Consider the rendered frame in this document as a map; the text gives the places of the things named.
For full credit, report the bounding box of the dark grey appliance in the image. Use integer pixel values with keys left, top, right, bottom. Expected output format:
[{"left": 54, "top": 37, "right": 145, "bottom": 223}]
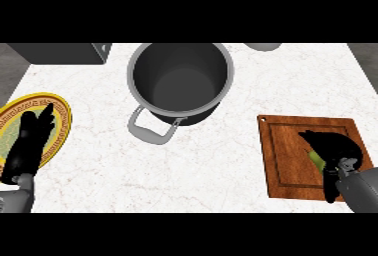
[{"left": 6, "top": 43, "right": 114, "bottom": 66}]

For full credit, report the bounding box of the grey metal pot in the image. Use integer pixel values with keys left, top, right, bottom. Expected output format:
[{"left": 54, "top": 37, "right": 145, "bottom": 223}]
[{"left": 126, "top": 43, "right": 237, "bottom": 146}]

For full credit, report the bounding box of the green pear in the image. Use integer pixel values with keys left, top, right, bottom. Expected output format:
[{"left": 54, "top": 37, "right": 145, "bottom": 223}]
[{"left": 308, "top": 149, "right": 328, "bottom": 174}]

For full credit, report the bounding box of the yellow patterned plate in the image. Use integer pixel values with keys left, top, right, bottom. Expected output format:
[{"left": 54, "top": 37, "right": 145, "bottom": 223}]
[{"left": 0, "top": 92, "right": 74, "bottom": 174}]

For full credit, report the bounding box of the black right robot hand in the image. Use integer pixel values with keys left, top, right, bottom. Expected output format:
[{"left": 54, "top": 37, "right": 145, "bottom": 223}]
[{"left": 297, "top": 130, "right": 365, "bottom": 204}]

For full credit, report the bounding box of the brown wooden cutting board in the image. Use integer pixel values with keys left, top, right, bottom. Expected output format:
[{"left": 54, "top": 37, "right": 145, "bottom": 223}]
[{"left": 257, "top": 114, "right": 375, "bottom": 203}]

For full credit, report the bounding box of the grey round object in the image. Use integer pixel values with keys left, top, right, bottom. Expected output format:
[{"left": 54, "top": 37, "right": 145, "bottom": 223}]
[{"left": 244, "top": 43, "right": 284, "bottom": 52}]

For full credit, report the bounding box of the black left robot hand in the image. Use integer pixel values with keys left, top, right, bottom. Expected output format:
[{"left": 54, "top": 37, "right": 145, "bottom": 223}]
[{"left": 0, "top": 102, "right": 58, "bottom": 186}]

